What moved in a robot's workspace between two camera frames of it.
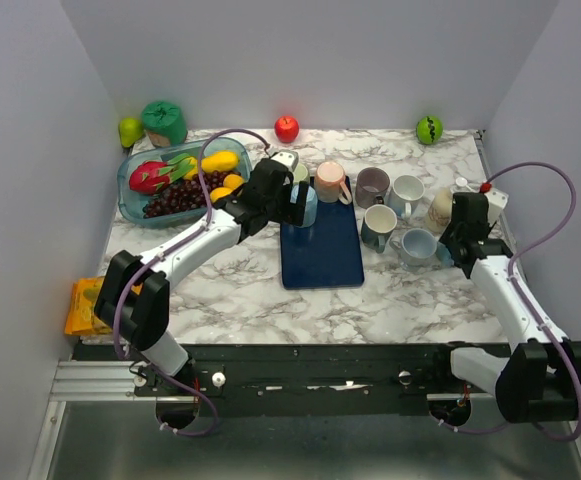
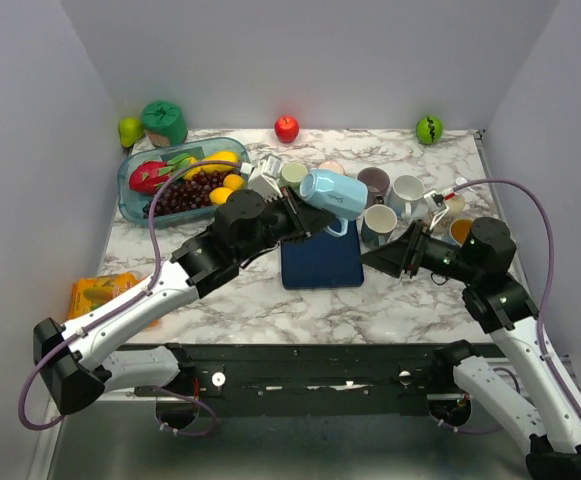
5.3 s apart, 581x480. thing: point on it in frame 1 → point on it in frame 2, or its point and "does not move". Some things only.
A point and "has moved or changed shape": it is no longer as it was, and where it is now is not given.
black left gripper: x=291 y=213 → x=305 y=219
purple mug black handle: x=372 y=184 does not move
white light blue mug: x=406 y=190 does not move
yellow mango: x=220 y=161 does not move
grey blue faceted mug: x=378 y=224 does not move
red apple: x=286 y=128 does not move
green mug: x=301 y=173 does not move
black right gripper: x=447 y=234 → x=407 y=253
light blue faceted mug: x=311 y=208 has moved or changed shape
